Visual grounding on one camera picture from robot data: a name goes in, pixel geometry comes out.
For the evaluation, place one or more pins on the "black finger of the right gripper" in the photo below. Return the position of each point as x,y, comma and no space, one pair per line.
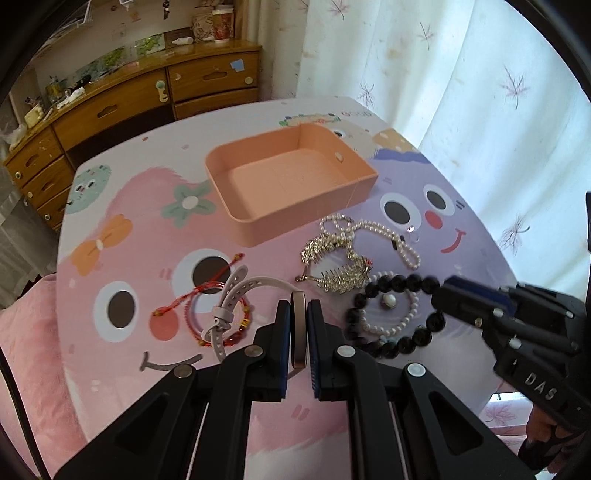
469,301

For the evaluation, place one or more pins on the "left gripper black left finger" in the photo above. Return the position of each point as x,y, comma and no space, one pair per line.
256,373

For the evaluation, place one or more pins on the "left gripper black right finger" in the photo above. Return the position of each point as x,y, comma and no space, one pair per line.
343,373

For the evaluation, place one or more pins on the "gold rhinestone hair comb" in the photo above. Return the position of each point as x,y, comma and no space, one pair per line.
331,262

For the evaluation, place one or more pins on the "pink plastic tray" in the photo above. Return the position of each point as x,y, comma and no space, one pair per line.
278,181

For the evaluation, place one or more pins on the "person's hand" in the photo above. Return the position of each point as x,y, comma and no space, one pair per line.
547,445

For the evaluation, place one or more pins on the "cartoon printed table mat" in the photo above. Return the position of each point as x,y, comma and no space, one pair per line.
144,225

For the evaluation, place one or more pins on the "white floral curtain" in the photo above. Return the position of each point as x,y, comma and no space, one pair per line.
484,96

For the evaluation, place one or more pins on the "wooden desk with drawers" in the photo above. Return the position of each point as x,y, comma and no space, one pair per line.
167,86

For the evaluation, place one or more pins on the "red patterned cup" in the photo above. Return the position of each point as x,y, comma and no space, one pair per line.
222,23

